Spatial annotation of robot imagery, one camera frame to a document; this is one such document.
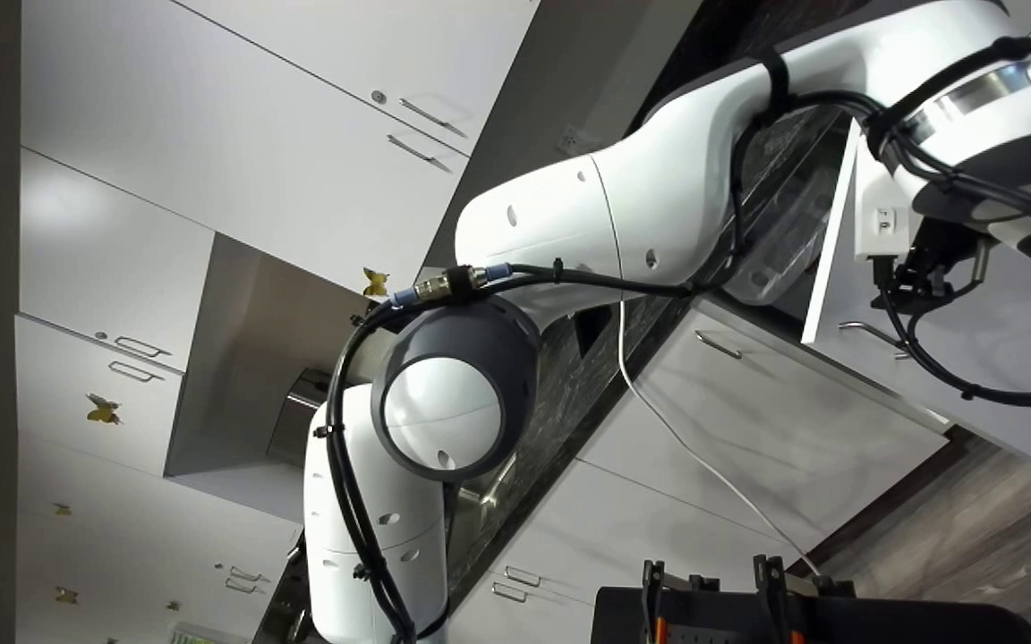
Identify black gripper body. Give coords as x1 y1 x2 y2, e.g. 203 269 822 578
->
873 219 994 316

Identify white bottom cabinet door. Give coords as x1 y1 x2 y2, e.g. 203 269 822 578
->
802 128 1031 457

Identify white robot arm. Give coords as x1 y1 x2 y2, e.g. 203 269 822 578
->
304 0 1031 644

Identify grey lower drawer cabinet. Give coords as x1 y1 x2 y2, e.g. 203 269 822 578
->
447 301 946 644

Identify orange black clamp left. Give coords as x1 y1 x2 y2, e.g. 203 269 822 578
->
642 560 721 644

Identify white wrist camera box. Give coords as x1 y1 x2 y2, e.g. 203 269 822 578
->
852 160 919 257

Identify white cable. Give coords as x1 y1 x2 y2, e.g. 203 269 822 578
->
613 296 827 582

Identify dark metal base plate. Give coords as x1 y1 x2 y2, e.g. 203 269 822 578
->
589 588 1031 644

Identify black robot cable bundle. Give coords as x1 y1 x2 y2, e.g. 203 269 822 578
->
320 31 1031 642

